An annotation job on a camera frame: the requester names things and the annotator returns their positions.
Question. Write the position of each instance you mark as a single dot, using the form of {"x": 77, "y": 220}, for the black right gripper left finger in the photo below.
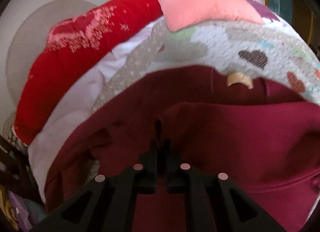
{"x": 106, "y": 203}

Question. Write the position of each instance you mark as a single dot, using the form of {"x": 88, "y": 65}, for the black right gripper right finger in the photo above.
{"x": 211, "y": 203}

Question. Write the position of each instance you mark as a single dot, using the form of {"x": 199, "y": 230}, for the maroon sweater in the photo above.
{"x": 266, "y": 139}

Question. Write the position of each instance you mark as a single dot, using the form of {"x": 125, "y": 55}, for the pile of colourful clothes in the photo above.
{"x": 22, "y": 214}

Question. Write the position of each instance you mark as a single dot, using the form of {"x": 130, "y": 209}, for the tan clothing tag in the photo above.
{"x": 240, "y": 78}

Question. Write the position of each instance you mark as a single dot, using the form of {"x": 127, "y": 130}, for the dark wooden chair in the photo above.
{"x": 17, "y": 176}

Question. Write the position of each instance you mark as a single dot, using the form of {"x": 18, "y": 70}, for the white bed sheet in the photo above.
{"x": 76, "y": 106}

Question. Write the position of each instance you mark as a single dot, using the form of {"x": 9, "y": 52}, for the heart patterned quilt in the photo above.
{"x": 273, "y": 51}

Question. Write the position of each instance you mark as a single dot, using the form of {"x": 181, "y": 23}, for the red embroidered pillow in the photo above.
{"x": 73, "y": 46}

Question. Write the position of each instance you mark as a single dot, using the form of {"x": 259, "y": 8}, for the round beige headboard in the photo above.
{"x": 30, "y": 39}

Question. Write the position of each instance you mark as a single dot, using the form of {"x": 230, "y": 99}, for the purple cloth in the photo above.
{"x": 263, "y": 10}

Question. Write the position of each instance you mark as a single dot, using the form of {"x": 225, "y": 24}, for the pink pillow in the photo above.
{"x": 180, "y": 14}

